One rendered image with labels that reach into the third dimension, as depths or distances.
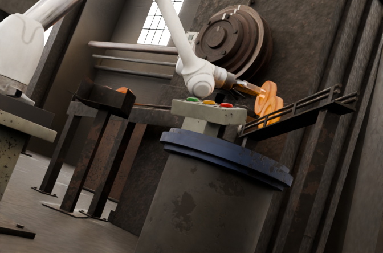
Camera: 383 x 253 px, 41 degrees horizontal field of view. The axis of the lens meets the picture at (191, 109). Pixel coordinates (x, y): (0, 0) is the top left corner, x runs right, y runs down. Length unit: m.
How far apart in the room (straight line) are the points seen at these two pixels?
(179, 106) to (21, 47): 0.54
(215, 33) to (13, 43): 1.25
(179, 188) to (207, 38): 1.70
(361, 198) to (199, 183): 2.21
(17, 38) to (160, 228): 0.89
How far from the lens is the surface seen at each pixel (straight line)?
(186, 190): 1.08
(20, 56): 1.73
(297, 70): 2.60
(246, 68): 2.58
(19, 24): 1.76
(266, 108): 2.12
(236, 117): 1.59
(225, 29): 2.67
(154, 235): 1.11
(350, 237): 3.20
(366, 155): 3.16
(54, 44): 9.60
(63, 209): 2.81
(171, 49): 11.43
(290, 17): 2.79
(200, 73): 1.95
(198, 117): 1.62
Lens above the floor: 0.30
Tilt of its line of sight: 9 degrees up
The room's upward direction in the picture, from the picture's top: 20 degrees clockwise
